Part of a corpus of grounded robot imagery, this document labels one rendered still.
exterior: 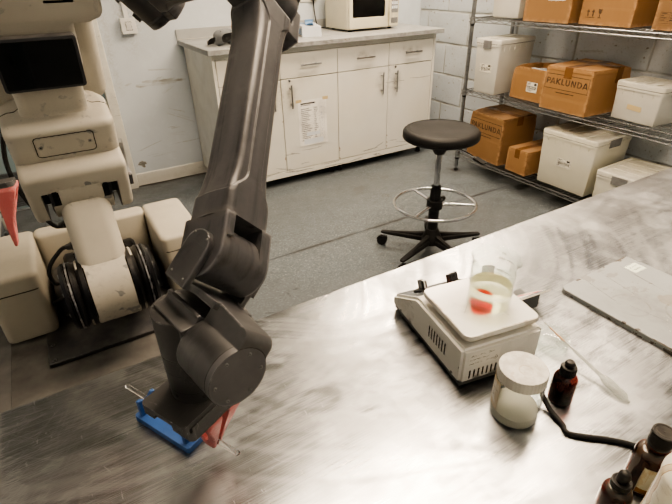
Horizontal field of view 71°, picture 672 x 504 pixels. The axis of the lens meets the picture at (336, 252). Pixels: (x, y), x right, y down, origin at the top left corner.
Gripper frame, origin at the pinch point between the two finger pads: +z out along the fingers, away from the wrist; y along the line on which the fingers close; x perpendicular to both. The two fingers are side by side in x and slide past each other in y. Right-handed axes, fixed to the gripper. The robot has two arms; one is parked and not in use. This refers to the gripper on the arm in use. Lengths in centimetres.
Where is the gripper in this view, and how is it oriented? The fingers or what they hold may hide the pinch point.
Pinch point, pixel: (212, 438)
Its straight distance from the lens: 61.0
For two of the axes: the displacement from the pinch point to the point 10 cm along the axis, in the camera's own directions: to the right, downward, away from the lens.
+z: 0.2, 8.6, 5.1
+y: 5.3, -4.5, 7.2
